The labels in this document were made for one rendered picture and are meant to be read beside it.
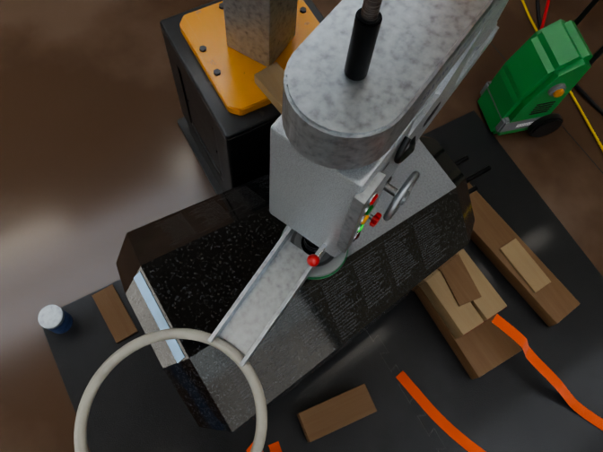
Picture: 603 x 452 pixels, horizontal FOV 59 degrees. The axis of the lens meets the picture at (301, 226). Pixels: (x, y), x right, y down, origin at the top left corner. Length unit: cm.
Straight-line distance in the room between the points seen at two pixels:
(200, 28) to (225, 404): 137
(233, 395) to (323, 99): 110
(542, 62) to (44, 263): 246
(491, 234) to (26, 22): 272
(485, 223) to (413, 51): 180
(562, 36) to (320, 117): 204
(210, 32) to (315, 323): 116
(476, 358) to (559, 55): 140
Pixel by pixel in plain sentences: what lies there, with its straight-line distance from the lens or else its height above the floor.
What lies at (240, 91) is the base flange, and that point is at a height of 78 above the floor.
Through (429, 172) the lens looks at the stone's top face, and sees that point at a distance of 190.
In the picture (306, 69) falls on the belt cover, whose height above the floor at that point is 167.
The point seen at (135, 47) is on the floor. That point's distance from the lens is 323.
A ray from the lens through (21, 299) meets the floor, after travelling 271.
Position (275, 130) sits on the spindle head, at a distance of 105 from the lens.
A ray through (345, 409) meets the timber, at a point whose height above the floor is 13.
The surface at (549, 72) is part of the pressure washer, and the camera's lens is 276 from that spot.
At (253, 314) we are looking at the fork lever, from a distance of 154.
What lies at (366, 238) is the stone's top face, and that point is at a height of 80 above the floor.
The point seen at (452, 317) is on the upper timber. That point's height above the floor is 21.
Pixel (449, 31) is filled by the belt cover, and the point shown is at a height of 167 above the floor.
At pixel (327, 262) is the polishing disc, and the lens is 167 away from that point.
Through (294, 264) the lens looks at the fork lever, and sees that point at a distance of 153.
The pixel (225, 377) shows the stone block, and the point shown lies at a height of 71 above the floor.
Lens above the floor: 241
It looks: 68 degrees down
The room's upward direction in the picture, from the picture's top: 9 degrees clockwise
